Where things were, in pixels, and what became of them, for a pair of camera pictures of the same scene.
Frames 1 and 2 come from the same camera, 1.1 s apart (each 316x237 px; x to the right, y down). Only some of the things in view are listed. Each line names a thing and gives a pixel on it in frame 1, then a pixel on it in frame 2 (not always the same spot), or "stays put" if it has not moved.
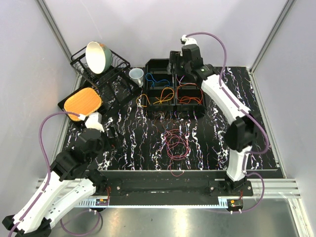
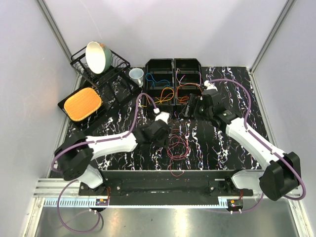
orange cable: x=184 y=99 stays put
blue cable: x=157 y=81 stays put
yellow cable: x=160 y=101 stays put
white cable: x=179 y=82 stays put
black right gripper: x=175 y=58 -> x=195 y=101
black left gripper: x=116 y=141 -> x=164 y=142
